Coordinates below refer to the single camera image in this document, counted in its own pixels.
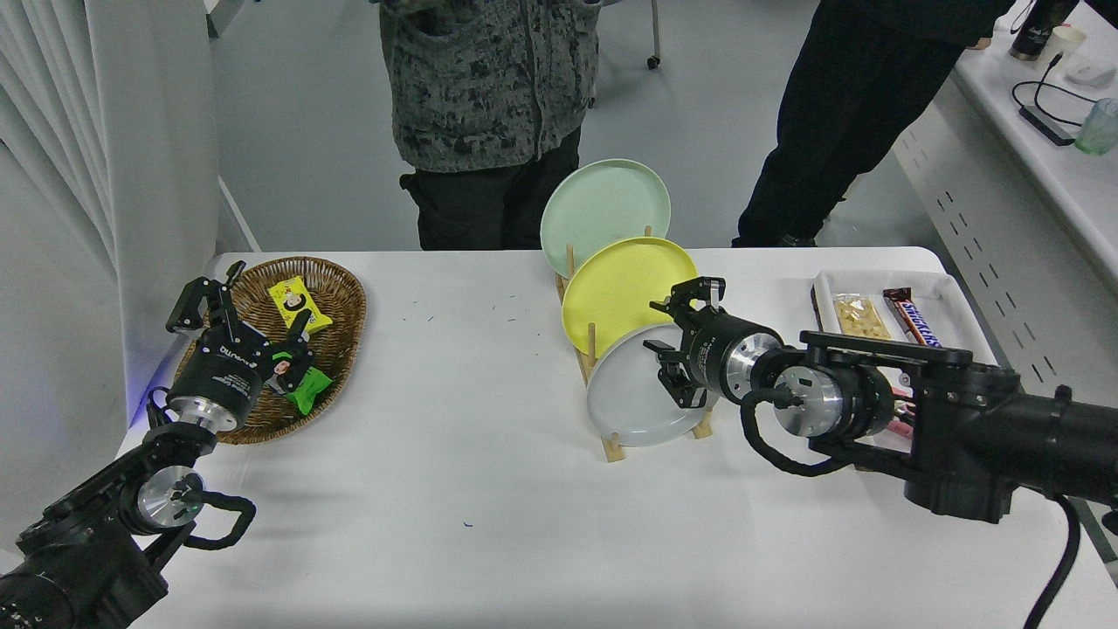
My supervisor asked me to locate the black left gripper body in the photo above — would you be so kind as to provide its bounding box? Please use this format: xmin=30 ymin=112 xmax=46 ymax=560
xmin=173 ymin=328 xmax=266 ymax=425

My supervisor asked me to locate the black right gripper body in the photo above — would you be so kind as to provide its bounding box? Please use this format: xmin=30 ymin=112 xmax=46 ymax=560
xmin=683 ymin=311 xmax=783 ymax=399

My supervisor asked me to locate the grey plate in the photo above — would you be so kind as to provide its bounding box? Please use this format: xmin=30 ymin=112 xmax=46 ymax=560
xmin=585 ymin=321 xmax=726 ymax=449

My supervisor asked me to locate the yellow plate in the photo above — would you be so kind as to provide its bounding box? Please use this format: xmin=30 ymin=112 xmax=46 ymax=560
xmin=561 ymin=236 xmax=700 ymax=359

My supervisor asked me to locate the wooden plate rack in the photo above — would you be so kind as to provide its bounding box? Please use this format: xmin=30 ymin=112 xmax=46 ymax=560
xmin=555 ymin=225 xmax=714 ymax=464

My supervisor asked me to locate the pale green plate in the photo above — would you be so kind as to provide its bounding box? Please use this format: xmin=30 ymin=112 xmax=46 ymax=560
xmin=539 ymin=158 xmax=673 ymax=279

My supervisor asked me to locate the green snack packet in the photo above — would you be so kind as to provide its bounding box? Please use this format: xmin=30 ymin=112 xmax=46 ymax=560
xmin=284 ymin=365 xmax=335 ymax=417

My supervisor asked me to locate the yellow snack packet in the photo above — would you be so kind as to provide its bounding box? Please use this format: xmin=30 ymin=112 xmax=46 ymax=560
xmin=266 ymin=276 xmax=335 ymax=335

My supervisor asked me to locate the brown wicker basket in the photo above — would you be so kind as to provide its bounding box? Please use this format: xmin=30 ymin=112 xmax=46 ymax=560
xmin=172 ymin=256 xmax=368 ymax=446

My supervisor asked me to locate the clear cracker packet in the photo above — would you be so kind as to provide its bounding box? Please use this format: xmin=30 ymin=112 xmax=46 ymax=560
xmin=832 ymin=295 xmax=894 ymax=342

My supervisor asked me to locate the brown chocolate bar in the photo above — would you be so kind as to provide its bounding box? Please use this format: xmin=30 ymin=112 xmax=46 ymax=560
xmin=882 ymin=287 xmax=944 ymax=349

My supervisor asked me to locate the white curtain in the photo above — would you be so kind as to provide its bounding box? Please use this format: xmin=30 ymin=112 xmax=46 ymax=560
xmin=0 ymin=0 xmax=219 ymax=551

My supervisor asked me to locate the person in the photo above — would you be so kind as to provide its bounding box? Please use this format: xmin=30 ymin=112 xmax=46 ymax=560
xmin=377 ymin=0 xmax=604 ymax=252
xmin=732 ymin=0 xmax=1018 ymax=248

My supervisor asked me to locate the white tray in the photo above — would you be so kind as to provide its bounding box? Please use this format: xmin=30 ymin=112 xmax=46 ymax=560
xmin=812 ymin=269 xmax=1003 ymax=473

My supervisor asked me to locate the white side table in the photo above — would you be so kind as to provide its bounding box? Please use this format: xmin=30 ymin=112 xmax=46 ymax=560
xmin=891 ymin=0 xmax=1118 ymax=420

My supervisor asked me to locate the black bottle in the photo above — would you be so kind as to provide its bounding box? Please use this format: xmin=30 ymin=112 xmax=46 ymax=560
xmin=1009 ymin=0 xmax=1080 ymax=62

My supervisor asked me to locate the translucent green cup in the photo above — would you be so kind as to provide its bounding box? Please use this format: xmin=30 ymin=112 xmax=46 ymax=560
xmin=1074 ymin=98 xmax=1118 ymax=156

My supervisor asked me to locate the white paper cup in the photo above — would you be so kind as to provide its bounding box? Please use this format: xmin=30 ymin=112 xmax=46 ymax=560
xmin=1044 ymin=24 xmax=1087 ymax=71

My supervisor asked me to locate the white computer mouse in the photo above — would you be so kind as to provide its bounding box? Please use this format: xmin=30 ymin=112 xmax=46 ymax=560
xmin=1064 ymin=59 xmax=1117 ymax=88

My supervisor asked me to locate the black cable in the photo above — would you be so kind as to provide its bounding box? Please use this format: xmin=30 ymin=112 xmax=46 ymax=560
xmin=1011 ymin=51 xmax=1097 ymax=128

